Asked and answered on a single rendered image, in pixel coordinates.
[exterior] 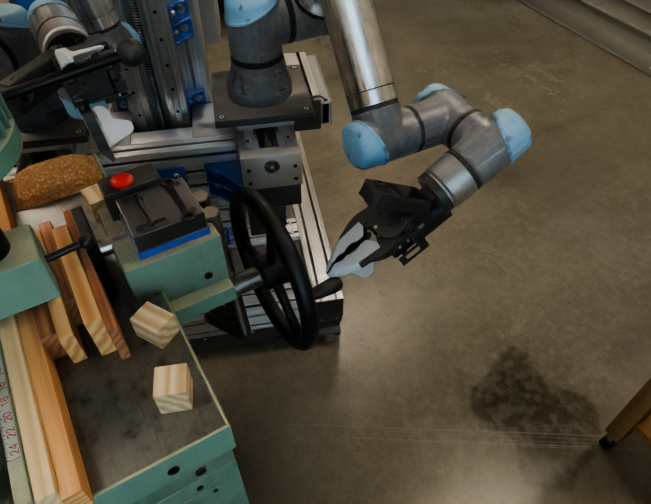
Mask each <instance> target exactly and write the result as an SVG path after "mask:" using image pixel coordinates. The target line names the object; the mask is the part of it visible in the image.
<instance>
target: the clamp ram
mask: <svg viewBox="0 0 651 504"><path fill-rule="evenodd" d="M70 211H71V214H72V217H73V219H74V222H75V224H76V227H77V229H78V232H79V235H82V234H85V233H87V234H91V235H92V236H93V237H94V238H95V236H94V233H93V231H92V229H91V227H90V224H89V222H88V220H87V218H86V216H85V213H84V211H83V209H82V207H81V206H79V207H76V208H73V209H71V210H70ZM126 237H128V234H127V232H126V230H124V231H121V232H118V233H115V234H112V235H110V236H107V237H104V238H101V239H99V240H96V238H95V244H94V246H93V247H92V248H91V249H87V250H86V249H85V250H86V252H87V254H88V256H89V258H90V260H91V263H92V265H93V267H94V269H95V271H96V273H97V275H98V277H99V279H100V281H101V283H102V285H103V287H104V289H105V291H106V294H107V295H110V294H112V293H115V292H117V291H118V289H117V287H116V284H115V282H114V280H113V277H112V275H111V273H110V270H109V268H108V265H107V263H106V261H105V258H104V257H106V256H109V255H111V254H114V251H113V248H112V243H113V242H115V241H118V240H120V239H123V238H126Z"/></svg>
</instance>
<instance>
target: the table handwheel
mask: <svg viewBox="0 0 651 504"><path fill-rule="evenodd" d="M246 206H247V207H248V208H249V209H250V210H251V211H252V212H253V213H254V214H255V216H256V217H257V218H258V220H259V221H260V223H261V224H262V226H263V227H264V229H265V230H266V253H264V254H261V253H260V252H259V251H258V250H257V249H256V248H255V247H254V246H253V245H252V244H251V241H250V237H249V233H248V228H247V223H246V214H245V209H246ZM229 213H230V222H231V227H232V232H233V236H234V240H235V243H236V246H237V250H238V253H239V256H240V259H241V261H242V264H243V267H244V270H242V271H240V272H237V273H235V274H234V275H233V276H232V277H230V280H231V281H232V283H233V285H234V286H235V291H236V296H240V295H242V294H244V293H247V292H249V291H251V290H254V292H255V294H256V296H257V298H258V300H259V302H260V304H261V306H262V308H263V310H264V311H265V313H266V315H267V316H268V318H269V320H270V321H271V323H272V324H273V326H274V327H275V329H276V330H277V331H278V333H279V334H280V335H281V336H282V337H283V339H284V340H285V341H286V342H287V343H288V344H289V345H291V346H292V347H294V348H295V349H298V350H302V351H305V350H309V349H311V348H312V347H313V346H314V345H315V343H316V341H317V339H318V335H319V316H318V310H317V305H316V300H315V296H314V293H313V289H312V286H311V283H310V280H309V277H308V274H307V271H306V269H305V266H304V264H303V261H302V259H301V256H300V254H299V252H298V250H297V248H296V245H295V243H294V241H293V239H292V237H291V235H290V234H289V232H288V230H287V228H286V226H285V225H284V223H283V221H282V220H281V218H280V217H279V215H278V214H277V212H276V211H275V209H274V208H273V207H272V206H271V204H270V203H269V202H268V201H267V200H266V199H265V198H264V197H263V196H262V195H261V194H260V193H259V192H258V191H256V190H254V189H252V188H250V187H240V188H238V189H236V190H235V191H234V192H233V194H232V196H231V198H230V204H229ZM289 281H290V284H291V287H292V290H293V293H294V296H295V299H296V303H297V307H298V311H299V316H300V323H301V326H300V324H299V321H298V319H297V317H296V315H295V312H294V310H293V308H292V305H291V303H290V300H289V298H288V295H287V293H286V290H285V287H284V285H283V284H285V283H287V282H289ZM271 289H274V291H275V293H276V295H277V298H278V300H279V302H280V304H281V306H282V309H283V311H284V313H285V315H286V316H285V315H284V313H283V312H282V310H281V309H280V307H279V305H278V304H277V302H276V300H275V298H274V297H273V295H272V293H271V291H270V290H271Z"/></svg>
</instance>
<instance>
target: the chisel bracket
mask: <svg viewBox="0 0 651 504"><path fill-rule="evenodd" d="M3 233H4V234H5V236H6V238H7V239H8V241H9V242H10V251H9V253H8V254H7V256H6V257H5V258H4V259H3V260H1V261H0V320H1V319H3V318H6V317H8V316H11V315H14V314H16V313H19V312H21V311H24V310H26V309H29V308H32V307H34V306H37V305H39V304H42V303H44V302H47V301H50V300H52V299H55V298H57V297H59V296H61V292H60V288H59V285H58V282H57V279H56V275H55V273H54V270H53V267H52V264H51V262H49V263H47V261H46V259H45V255H47V253H46V252H45V250H44V248H43V246H42V245H41V243H40V241H39V239H38V237H37V236H36V234H35V232H34V230H33V229H32V227H31V225H29V224H24V225H21V226H18V227H15V228H12V229H9V230H6V231H3Z"/></svg>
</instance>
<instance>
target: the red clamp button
mask: <svg viewBox="0 0 651 504"><path fill-rule="evenodd" d="M133 181H134V179H133V176H132V175H131V174H130V173H118V174H116V175H114V176H113V177H112V178H111V179H110V184H111V186H112V187H113V188H116V189H123V188H127V187H129V186H130V185H131V184H132V183H133Z"/></svg>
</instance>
